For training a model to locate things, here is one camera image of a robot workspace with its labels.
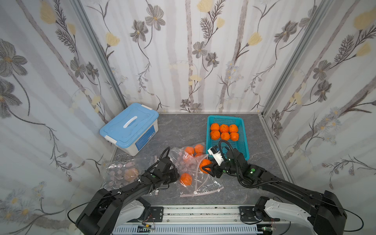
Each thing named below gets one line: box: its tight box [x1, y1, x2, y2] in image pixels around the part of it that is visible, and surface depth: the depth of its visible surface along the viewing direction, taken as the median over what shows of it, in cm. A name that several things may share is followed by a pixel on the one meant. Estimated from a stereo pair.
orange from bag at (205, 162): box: [199, 159, 212, 174], surface depth 75 cm
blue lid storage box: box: [99, 102, 160, 157], surface depth 92 cm
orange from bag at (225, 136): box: [220, 132, 230, 141], surface depth 103 cm
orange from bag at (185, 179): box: [179, 172, 193, 187], surface depth 81 cm
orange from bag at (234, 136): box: [229, 131, 240, 142], surface depth 102 cm
